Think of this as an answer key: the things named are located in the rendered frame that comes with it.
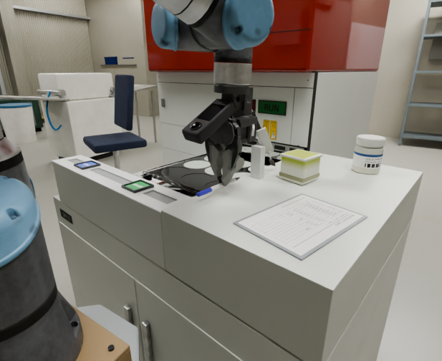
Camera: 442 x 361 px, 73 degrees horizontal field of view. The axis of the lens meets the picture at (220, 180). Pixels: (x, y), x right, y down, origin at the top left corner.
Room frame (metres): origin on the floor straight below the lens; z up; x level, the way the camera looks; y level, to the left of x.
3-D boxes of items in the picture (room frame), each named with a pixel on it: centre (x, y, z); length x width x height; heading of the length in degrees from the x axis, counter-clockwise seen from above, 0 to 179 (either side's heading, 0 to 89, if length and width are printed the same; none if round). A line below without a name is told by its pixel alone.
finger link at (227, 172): (0.62, -0.03, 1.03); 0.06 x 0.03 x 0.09; 138
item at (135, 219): (0.75, 0.30, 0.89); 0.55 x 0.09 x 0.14; 49
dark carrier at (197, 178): (0.98, 0.01, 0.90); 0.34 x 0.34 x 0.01; 49
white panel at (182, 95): (1.28, 0.00, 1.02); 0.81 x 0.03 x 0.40; 49
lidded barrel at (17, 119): (5.39, 3.64, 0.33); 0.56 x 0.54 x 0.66; 56
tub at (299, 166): (0.72, -0.20, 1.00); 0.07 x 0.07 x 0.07; 40
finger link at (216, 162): (0.65, 0.00, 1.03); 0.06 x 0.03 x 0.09; 138
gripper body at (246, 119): (0.64, -0.02, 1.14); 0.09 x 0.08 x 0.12; 138
